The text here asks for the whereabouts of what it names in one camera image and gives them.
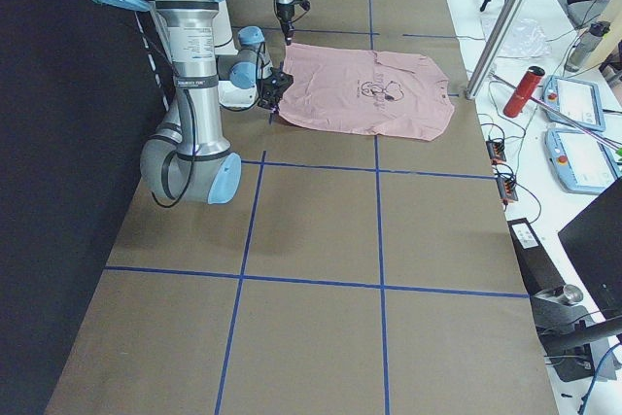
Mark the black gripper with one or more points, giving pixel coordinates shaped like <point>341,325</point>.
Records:
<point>284,13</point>
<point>268,95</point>

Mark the pink Snoopy t-shirt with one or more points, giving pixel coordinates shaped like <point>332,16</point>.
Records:
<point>394,94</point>

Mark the orange black connector block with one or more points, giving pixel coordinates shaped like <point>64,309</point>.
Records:
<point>495,150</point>

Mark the clear plastic bag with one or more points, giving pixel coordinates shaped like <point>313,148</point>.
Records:
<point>525,39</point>

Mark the red cylindrical bottle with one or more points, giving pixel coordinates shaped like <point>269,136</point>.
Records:
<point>523,92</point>

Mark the grey water bottle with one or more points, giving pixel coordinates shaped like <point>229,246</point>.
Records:
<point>586,45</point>

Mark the far blue teach pendant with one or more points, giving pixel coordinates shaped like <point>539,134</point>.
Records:
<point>576,100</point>

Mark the blue teach pendant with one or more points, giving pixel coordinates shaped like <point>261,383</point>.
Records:
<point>581,164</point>
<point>576,100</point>

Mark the black power adapter box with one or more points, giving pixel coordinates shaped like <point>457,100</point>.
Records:
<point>537,268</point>

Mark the near blue teach pendant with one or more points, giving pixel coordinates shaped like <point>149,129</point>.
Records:
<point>581,164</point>

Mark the green tipped metal rod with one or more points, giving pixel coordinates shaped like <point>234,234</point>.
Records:
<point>568,121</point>

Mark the black monitor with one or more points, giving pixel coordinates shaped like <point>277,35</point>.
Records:
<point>592,242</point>

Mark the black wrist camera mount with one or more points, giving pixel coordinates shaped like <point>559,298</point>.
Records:
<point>305,5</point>
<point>280,79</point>

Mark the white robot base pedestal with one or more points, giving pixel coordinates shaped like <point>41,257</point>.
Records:
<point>230,95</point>

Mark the aluminium frame post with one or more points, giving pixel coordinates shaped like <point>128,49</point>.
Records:
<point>483,67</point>

